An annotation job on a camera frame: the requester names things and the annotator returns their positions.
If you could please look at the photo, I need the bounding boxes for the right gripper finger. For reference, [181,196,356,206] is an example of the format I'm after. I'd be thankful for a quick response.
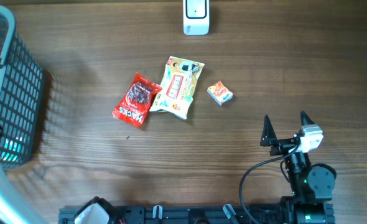
[261,115,277,141]
[300,111,314,126]

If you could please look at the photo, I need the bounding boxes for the small orange box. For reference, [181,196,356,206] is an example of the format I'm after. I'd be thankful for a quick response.
[207,81,233,106]

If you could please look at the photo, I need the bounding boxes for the yellow snack bag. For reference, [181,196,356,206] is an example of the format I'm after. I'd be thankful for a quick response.
[149,56,205,119]

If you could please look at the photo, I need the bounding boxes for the red Hacks candy bag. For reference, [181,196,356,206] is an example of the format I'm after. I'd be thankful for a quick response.
[111,73,162,127]

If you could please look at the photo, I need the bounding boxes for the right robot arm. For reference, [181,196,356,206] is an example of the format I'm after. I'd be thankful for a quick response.
[260,111,337,224]

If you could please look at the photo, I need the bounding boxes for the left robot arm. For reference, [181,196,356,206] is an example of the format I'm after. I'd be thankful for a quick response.
[0,165,113,224]

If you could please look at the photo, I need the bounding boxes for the white barcode scanner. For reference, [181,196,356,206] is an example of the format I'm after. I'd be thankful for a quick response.
[182,0,210,35]

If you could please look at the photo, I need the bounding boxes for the dark grey mesh basket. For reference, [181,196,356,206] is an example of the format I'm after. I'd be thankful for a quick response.
[0,6,45,170]

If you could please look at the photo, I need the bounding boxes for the colourful snacks in basket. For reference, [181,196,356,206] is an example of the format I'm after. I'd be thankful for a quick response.
[1,137,24,162]

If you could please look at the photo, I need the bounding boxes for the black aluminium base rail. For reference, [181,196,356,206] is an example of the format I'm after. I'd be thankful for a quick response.
[58,203,336,224]

